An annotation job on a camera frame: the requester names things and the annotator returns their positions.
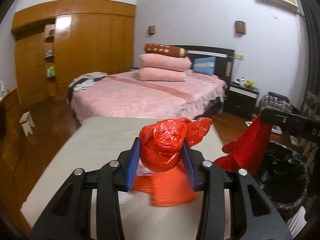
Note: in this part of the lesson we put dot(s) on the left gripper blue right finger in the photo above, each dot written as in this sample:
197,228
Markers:
188,164

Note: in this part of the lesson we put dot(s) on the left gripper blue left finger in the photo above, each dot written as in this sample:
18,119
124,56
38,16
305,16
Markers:
133,164

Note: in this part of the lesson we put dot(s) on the red plastic bag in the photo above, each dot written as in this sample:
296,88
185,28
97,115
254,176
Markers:
161,143

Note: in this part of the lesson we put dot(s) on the red fleece cloth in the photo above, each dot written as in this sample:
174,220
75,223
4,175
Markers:
248,150

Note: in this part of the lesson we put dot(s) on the black lined trash bin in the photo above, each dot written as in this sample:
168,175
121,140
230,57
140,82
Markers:
283,175

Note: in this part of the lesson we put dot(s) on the orange knitted cloth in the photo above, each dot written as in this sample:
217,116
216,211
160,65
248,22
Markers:
167,189

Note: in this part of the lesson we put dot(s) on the grey table cloth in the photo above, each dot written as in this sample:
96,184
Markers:
98,141

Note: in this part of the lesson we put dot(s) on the bed with pink cover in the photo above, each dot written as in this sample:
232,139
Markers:
123,95

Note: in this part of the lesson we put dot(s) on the black white nightstand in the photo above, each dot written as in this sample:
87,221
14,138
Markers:
241,101

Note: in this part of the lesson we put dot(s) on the yellow plush toy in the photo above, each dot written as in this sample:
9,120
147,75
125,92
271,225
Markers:
249,84

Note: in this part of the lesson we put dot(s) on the lower pink pillow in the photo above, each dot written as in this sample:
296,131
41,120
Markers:
158,74

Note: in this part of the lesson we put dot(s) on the pink pillow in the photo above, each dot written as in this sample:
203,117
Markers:
158,74
180,64

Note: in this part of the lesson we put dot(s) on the clothes pile on bed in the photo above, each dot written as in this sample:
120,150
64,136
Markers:
83,82

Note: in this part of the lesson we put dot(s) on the blue cushion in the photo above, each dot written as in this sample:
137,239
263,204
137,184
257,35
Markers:
204,66

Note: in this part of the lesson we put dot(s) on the upper pink pillow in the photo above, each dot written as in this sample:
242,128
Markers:
180,64

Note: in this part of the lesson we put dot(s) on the black headboard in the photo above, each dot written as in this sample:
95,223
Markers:
224,59

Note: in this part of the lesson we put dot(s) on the small white stool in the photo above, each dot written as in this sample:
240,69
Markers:
27,123

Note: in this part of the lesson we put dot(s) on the brown dotted bolster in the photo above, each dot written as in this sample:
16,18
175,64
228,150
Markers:
166,50

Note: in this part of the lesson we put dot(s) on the wooden sideboard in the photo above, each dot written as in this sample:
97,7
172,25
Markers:
10,128

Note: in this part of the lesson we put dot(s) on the wooden wardrobe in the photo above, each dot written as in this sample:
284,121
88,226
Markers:
58,41

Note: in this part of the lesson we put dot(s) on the light blue thermos jug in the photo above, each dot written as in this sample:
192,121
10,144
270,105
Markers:
2,89

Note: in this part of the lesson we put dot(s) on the right wall lamp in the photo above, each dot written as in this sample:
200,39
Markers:
240,27

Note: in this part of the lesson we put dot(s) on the wall lamp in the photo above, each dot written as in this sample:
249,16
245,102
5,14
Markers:
151,30
240,27

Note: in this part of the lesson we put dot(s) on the left wall lamp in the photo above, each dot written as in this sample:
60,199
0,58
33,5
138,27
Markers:
151,30

